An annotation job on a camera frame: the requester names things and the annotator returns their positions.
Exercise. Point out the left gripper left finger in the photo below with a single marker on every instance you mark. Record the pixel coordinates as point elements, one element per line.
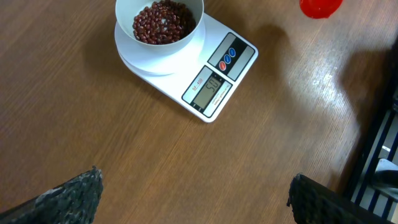
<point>75,201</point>

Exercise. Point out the white round bowl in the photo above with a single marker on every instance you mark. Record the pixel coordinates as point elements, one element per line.
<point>127,10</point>

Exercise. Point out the black metal rack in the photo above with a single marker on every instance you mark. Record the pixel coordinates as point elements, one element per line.
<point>372,184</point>

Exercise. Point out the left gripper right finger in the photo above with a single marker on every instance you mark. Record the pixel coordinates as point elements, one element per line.
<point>313,203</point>

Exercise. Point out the white digital kitchen scale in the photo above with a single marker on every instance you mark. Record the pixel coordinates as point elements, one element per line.
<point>202,76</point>

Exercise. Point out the beans in white bowl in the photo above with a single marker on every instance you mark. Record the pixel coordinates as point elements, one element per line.
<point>164,22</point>

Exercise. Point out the orange measuring scoop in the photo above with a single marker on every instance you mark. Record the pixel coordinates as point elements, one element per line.
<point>319,9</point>

